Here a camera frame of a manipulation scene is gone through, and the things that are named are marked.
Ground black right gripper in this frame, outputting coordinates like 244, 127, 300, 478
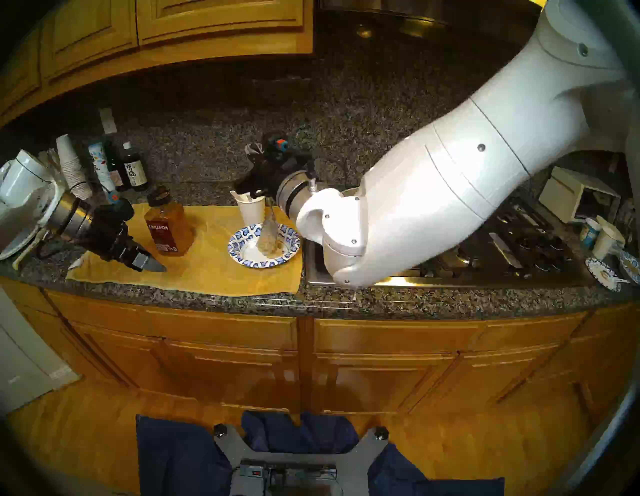
240, 142, 313, 198

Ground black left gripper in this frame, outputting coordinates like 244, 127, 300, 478
90, 205, 167, 274

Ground black handled serving spoon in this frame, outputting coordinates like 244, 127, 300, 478
257, 197, 284, 258

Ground scooped oatmeal portion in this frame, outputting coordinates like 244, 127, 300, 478
257, 232, 284, 259

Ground ground cinnamon jar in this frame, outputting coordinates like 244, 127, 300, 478
144, 186, 195, 257

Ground yellow towel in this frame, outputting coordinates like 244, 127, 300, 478
66, 202, 304, 297

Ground white paper cup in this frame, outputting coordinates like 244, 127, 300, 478
235, 192, 266, 227
592, 227, 626, 261
597, 215, 626, 241

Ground soy sauce bottle white label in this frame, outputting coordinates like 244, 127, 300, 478
121, 141, 149, 192

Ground small dark glass bottle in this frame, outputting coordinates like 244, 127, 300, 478
105, 142, 126, 192

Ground wooden lower cabinets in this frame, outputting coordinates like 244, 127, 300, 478
0, 275, 640, 426

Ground white blue salt canister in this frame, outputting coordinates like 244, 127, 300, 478
88, 142, 117, 193

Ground stack of white paper cups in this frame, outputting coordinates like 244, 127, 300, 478
55, 134, 93, 201

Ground dark blue cloth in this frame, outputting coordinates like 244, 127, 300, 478
136, 411, 506, 496

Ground wooden upper cabinet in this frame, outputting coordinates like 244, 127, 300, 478
0, 0, 314, 126

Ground stainless range hood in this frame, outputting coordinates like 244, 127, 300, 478
320, 0, 546, 41

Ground stainless gas cooktop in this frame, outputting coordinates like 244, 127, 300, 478
303, 185, 596, 289

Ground blue patterned paper plate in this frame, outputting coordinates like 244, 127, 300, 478
585, 257, 632, 292

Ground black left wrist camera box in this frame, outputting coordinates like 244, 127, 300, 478
106, 195, 135, 221

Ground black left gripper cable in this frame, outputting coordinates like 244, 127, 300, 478
35, 227, 108, 258

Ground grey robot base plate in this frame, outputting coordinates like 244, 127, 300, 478
213, 424, 390, 496

